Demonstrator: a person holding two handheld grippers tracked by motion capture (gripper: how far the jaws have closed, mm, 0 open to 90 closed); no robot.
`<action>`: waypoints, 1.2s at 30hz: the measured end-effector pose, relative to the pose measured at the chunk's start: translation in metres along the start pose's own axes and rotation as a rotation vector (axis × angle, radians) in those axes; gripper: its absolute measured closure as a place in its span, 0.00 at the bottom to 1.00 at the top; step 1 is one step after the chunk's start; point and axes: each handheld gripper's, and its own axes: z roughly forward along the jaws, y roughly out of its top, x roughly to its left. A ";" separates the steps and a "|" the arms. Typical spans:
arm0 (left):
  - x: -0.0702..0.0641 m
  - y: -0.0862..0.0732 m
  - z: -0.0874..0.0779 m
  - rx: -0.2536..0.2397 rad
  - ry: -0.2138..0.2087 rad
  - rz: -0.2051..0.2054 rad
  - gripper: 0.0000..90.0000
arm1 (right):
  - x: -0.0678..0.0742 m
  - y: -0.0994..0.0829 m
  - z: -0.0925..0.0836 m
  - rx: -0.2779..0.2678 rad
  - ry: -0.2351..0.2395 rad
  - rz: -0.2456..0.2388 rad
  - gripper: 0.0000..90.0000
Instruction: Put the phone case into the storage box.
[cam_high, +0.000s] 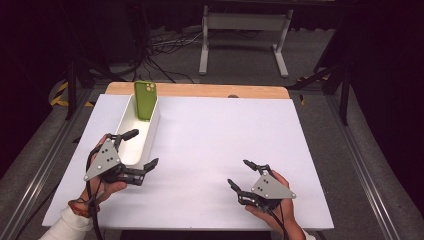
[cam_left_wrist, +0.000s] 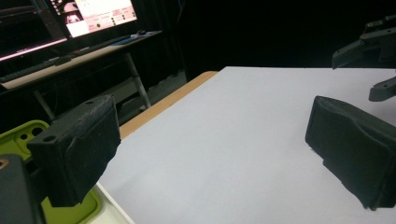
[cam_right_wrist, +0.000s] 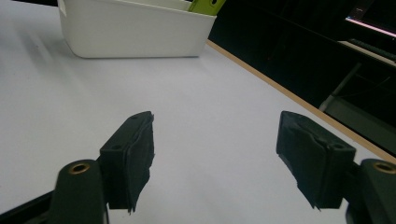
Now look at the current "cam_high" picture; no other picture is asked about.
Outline yellow black hazard tape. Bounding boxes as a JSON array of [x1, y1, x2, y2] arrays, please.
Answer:
[[49, 81, 95, 108]]

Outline right hand-held gripper cable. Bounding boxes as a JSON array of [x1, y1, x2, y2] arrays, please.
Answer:
[[265, 203, 292, 240]]

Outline black tripod stand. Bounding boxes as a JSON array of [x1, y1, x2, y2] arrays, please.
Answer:
[[286, 59, 355, 127], [63, 56, 128, 122]]

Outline red bracelet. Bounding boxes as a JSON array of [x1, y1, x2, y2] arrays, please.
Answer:
[[67, 198, 101, 219]]

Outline person's left hand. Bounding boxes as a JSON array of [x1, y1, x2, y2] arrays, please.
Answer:
[[80, 133, 128, 207]]

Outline white table board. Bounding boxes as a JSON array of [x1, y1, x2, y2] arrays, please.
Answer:
[[42, 93, 335, 232]]

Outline white metal stand frame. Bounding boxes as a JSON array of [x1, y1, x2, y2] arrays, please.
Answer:
[[198, 4, 294, 79]]

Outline bundle of floor cables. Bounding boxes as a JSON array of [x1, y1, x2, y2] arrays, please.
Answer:
[[109, 29, 204, 84]]

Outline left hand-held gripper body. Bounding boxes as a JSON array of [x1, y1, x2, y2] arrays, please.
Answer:
[[83, 133, 146, 187]]

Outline white plastic bin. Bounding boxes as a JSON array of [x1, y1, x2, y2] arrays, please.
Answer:
[[114, 93, 161, 169]]

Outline green phone case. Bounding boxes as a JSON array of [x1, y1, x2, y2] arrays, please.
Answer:
[[133, 80, 158, 121]]

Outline left hand-held gripper cable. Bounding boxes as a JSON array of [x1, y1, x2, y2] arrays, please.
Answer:
[[85, 145, 105, 240]]

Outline person's right hand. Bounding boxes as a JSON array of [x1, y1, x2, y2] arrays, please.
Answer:
[[244, 169, 307, 240]]

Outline aluminium floor rail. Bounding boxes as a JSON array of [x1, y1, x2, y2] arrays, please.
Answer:
[[0, 88, 97, 240], [324, 94, 403, 240]]

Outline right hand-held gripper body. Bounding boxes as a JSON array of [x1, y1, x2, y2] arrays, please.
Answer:
[[237, 164, 297, 212]]

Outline hand-held gripper cable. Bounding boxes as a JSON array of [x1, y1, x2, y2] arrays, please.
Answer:
[[265, 203, 292, 240], [85, 145, 105, 240]]

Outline wooden table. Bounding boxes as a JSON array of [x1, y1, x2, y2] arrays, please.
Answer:
[[105, 81, 291, 100]]

